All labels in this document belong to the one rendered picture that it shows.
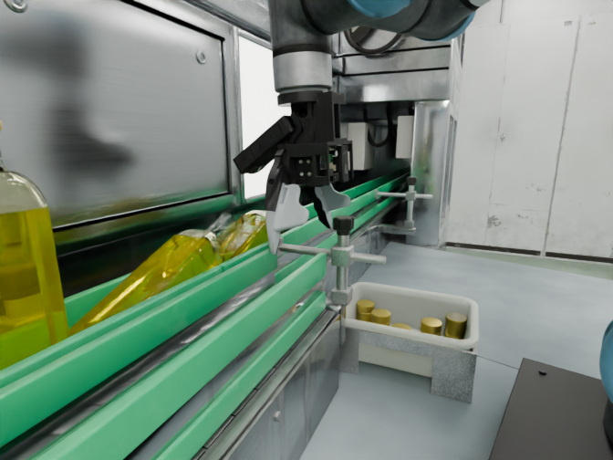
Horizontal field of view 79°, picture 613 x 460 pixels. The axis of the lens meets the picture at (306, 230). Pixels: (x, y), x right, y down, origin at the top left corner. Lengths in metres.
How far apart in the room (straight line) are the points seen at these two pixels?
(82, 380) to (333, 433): 0.32
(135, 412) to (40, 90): 0.36
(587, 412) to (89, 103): 0.67
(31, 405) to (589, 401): 0.53
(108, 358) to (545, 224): 4.06
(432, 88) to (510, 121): 2.79
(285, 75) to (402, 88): 0.89
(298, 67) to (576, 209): 3.87
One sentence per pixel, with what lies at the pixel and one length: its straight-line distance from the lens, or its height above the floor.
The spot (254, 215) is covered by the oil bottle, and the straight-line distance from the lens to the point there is 0.59.
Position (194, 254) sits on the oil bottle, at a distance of 0.44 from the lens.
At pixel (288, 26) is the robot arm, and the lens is 0.49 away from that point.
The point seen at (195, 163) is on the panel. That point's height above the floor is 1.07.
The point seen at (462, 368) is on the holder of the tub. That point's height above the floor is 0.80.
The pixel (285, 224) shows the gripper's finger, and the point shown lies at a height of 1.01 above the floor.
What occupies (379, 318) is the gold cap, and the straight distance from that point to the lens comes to 0.68.
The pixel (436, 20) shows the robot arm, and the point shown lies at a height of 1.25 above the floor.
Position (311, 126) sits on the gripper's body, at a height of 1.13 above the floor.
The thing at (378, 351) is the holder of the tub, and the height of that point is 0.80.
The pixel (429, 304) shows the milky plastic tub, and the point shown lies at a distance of 0.73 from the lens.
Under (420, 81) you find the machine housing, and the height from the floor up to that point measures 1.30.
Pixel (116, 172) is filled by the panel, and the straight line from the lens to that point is 0.56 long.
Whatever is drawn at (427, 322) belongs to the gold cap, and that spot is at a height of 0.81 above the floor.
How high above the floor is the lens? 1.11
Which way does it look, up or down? 13 degrees down
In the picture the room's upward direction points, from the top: straight up
